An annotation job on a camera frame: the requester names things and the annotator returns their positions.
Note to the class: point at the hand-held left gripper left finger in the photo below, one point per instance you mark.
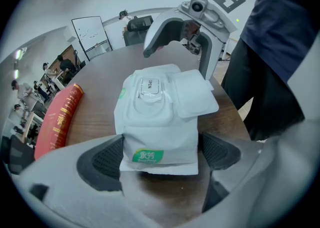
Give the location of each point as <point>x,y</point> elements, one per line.
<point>75,184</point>

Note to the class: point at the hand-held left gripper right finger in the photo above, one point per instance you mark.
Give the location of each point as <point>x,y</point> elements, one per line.
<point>262,184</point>

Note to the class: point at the white wet wipes pack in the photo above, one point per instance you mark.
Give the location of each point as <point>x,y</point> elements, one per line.
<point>155,126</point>

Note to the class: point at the black office chair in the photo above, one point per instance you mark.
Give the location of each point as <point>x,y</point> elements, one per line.
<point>137,30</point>

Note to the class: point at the black mesh chair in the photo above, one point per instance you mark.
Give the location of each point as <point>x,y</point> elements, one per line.
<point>17,154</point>

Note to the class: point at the red hardcover book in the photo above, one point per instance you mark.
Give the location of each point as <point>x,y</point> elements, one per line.
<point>57,121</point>

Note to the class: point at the person's black trousers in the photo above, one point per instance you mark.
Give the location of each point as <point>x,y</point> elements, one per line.
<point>262,96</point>

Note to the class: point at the person's navy shirt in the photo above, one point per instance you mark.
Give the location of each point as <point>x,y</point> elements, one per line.
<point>277,21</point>

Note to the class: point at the whiteboard on black stand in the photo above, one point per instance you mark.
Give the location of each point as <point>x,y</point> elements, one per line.
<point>90,32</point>

